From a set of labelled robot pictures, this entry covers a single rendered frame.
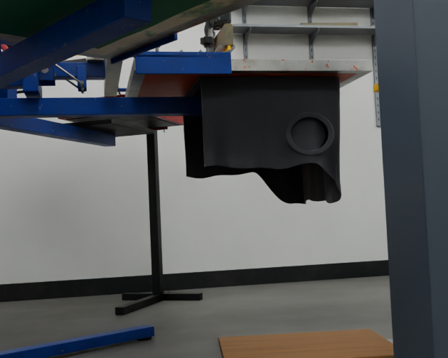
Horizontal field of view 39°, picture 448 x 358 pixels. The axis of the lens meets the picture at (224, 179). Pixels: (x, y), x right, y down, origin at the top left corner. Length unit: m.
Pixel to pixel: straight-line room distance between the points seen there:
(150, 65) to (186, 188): 2.36
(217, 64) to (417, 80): 0.65
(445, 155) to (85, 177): 2.94
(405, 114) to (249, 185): 2.75
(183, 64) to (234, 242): 2.48
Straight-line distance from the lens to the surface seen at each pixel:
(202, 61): 2.01
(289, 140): 2.11
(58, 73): 2.26
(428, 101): 1.68
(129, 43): 1.69
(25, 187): 4.26
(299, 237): 4.46
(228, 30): 2.19
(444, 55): 1.73
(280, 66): 2.08
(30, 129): 2.70
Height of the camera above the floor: 0.51
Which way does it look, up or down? 3 degrees up
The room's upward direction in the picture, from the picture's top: 3 degrees counter-clockwise
